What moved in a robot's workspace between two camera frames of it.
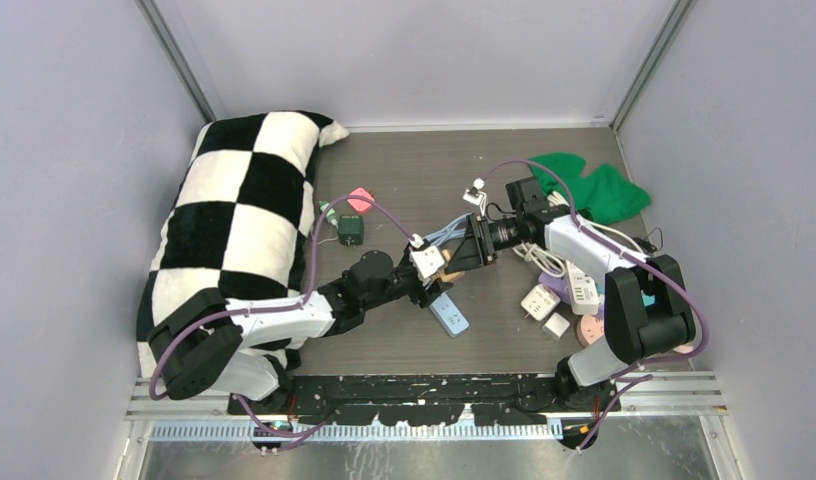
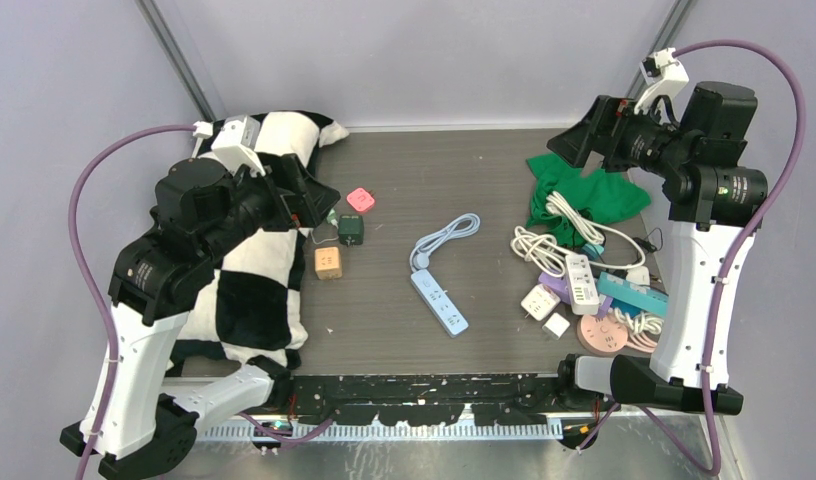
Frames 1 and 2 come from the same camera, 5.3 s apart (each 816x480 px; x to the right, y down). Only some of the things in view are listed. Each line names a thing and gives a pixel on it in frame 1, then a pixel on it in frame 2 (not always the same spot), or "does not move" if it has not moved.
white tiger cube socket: (541, 302) does not move
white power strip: (583, 290) does not move
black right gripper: (476, 249) → (613, 117)
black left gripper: (422, 294) → (306, 205)
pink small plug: (358, 204) does not move
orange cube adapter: (450, 276) → (327, 263)
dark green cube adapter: (351, 230) does not move
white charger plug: (556, 326) does not move
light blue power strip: (449, 315) does not move
